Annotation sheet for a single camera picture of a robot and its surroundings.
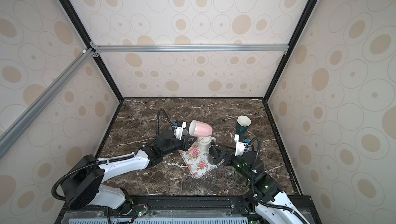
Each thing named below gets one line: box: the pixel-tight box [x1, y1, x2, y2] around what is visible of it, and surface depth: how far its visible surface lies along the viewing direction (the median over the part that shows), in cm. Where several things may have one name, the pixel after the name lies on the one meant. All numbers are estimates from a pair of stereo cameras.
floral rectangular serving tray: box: [178, 142, 225, 179], surface depth 89 cm
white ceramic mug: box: [197, 135, 217, 152], surface depth 90 cm
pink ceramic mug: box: [188, 119, 213, 138], surface depth 82 cm
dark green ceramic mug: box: [236, 115, 252, 135], surface depth 96 cm
